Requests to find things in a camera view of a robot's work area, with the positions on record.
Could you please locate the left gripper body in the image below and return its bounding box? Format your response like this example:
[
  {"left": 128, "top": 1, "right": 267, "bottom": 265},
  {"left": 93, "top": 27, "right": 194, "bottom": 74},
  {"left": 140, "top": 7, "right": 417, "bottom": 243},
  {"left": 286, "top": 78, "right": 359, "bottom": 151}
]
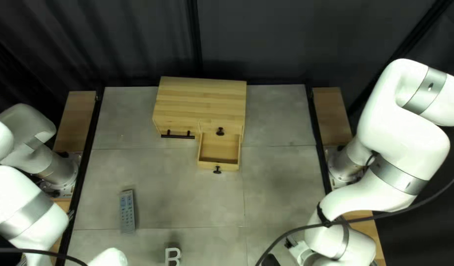
[{"left": 87, "top": 247, "right": 128, "bottom": 266}]

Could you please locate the silver remote control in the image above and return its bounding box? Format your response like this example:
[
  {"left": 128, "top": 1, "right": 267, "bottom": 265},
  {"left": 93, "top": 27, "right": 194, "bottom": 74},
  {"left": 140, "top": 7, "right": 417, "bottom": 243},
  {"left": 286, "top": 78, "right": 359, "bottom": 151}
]
[{"left": 120, "top": 189, "right": 136, "bottom": 234}]

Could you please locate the black cable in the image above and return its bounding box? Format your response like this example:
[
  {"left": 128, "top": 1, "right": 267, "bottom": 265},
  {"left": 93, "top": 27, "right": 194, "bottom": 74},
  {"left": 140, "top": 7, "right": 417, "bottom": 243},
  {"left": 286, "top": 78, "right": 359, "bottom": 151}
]
[
  {"left": 0, "top": 247, "right": 88, "bottom": 266},
  {"left": 254, "top": 174, "right": 454, "bottom": 266}
]

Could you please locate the black frame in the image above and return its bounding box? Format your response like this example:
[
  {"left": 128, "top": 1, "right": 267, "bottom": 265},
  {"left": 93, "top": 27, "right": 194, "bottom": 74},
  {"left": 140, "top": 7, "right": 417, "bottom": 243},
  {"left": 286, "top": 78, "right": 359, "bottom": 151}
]
[{"left": 59, "top": 0, "right": 454, "bottom": 266}]

